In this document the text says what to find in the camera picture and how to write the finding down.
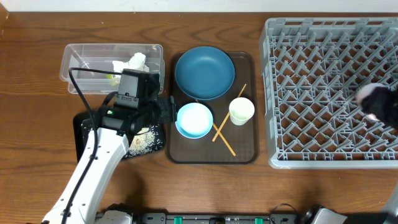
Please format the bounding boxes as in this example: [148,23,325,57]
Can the light blue bowl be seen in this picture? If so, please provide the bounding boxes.
[175,103,213,139]

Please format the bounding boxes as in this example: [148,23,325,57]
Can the rice leftovers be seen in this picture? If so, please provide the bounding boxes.
[81,121,164,158]

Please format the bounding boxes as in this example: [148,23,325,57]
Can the dark blue plate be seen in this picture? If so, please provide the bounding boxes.
[175,46,235,100]

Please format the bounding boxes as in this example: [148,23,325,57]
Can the white napkin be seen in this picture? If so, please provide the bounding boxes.
[113,52,149,73]

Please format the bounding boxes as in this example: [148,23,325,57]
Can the yellow snack wrapper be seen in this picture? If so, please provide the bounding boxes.
[106,74,121,86]

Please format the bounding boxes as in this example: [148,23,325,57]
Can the white cup green inside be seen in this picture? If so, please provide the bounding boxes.
[229,97,255,126]

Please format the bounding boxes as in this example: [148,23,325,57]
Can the white cup pink inside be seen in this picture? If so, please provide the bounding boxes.
[355,83,390,123]

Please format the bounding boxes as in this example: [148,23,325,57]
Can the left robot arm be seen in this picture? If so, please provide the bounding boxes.
[42,94,177,223]

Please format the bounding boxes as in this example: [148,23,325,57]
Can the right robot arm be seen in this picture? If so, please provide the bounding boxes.
[301,83,397,224]

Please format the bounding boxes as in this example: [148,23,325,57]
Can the grey dishwasher rack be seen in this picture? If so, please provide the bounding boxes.
[259,17,397,169]

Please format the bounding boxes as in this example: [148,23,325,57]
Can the clear plastic waste bin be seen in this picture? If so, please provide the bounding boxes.
[60,44,165,95]

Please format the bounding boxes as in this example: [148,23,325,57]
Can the black tray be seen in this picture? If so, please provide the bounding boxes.
[72,105,166,163]

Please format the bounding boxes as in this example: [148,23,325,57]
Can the wooden chopstick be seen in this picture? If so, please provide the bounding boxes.
[195,100,236,157]
[212,83,247,142]

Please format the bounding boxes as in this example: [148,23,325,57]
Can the brown serving tray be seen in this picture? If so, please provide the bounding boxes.
[166,52,259,164]

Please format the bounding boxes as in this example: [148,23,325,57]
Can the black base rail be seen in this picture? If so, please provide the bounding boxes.
[93,203,343,224]

